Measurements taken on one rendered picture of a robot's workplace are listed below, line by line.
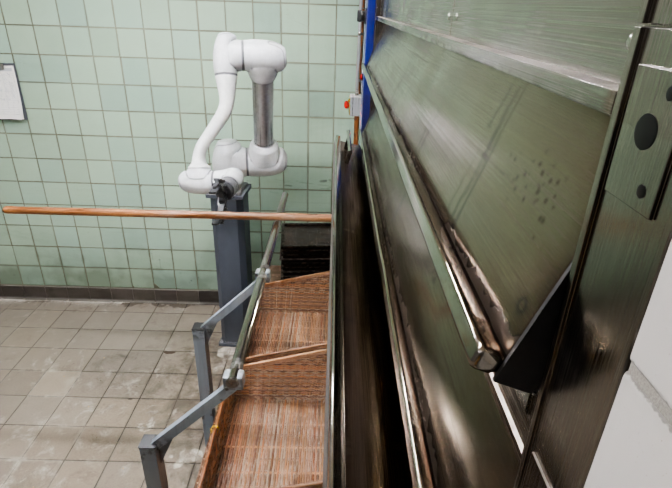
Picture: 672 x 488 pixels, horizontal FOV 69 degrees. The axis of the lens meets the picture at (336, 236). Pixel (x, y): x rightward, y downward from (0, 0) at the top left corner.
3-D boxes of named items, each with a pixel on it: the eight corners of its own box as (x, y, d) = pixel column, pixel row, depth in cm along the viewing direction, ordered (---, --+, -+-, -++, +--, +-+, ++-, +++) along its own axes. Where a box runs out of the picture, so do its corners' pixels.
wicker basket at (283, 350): (355, 313, 240) (358, 263, 228) (359, 397, 189) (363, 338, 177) (255, 310, 240) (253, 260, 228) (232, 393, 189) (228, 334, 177)
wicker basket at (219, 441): (358, 398, 188) (362, 339, 176) (369, 545, 137) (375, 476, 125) (230, 397, 187) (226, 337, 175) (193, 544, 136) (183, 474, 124)
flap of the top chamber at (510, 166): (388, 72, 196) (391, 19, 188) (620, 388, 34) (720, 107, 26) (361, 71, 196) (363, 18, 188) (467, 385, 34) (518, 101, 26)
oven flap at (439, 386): (367, 136, 207) (386, 91, 199) (470, 605, 45) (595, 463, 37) (357, 132, 206) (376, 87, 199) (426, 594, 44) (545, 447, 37)
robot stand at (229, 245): (227, 326, 324) (215, 182, 282) (258, 328, 324) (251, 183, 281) (218, 346, 306) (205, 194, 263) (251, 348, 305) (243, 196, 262)
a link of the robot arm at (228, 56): (212, 71, 214) (244, 72, 216) (210, 28, 211) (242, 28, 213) (214, 77, 226) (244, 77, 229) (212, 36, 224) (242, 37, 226)
